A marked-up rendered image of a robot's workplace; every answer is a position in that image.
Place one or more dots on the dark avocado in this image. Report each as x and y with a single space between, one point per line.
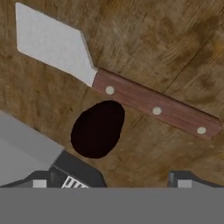
97 129

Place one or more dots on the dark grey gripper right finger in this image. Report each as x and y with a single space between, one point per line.
184 178

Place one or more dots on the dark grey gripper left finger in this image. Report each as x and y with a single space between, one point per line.
40 178

